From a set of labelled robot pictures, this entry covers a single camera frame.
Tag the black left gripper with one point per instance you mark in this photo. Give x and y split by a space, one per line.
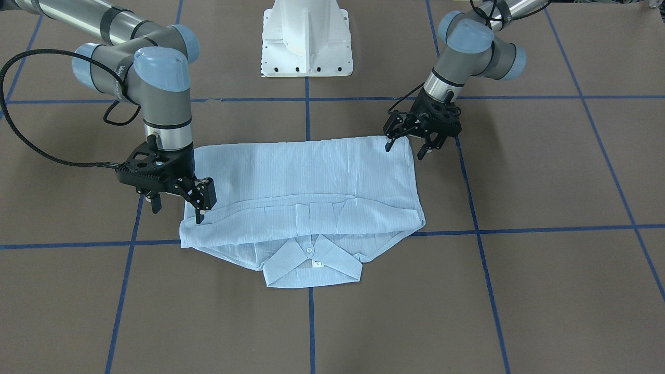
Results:
427 122

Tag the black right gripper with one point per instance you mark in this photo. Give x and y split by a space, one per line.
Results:
188 172

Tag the light blue button shirt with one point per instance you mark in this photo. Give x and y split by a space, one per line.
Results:
306 214

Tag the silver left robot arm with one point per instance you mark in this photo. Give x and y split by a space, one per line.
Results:
470 49

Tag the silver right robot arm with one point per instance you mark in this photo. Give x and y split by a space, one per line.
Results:
145 64

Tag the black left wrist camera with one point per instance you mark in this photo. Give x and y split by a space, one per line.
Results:
449 115

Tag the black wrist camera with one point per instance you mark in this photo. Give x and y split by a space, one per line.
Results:
449 115
139 169

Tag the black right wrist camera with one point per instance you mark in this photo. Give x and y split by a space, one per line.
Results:
139 169

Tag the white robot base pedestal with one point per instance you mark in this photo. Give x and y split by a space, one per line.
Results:
306 39

